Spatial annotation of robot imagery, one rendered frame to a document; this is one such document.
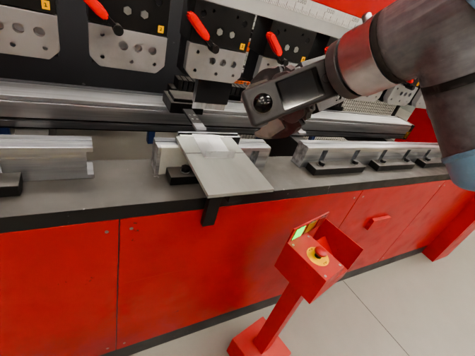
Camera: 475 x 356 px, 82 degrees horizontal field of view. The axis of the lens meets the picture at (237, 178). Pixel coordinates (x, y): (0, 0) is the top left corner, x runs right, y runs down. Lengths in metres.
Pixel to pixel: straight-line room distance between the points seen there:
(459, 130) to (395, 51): 0.09
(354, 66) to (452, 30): 0.08
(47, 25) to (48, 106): 0.38
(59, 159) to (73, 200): 0.11
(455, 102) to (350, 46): 0.11
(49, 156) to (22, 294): 0.38
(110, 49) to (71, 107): 0.37
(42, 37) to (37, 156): 0.27
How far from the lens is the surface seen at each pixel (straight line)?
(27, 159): 0.79
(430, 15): 0.29
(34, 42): 0.67
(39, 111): 1.01
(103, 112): 1.00
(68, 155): 0.78
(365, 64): 0.32
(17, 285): 0.92
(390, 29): 0.31
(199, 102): 0.78
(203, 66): 0.71
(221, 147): 0.79
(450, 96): 0.30
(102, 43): 0.66
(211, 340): 1.53
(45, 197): 0.77
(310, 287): 0.91
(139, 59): 0.68
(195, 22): 0.65
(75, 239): 0.80
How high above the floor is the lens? 1.37
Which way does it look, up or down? 33 degrees down
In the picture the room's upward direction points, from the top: 18 degrees clockwise
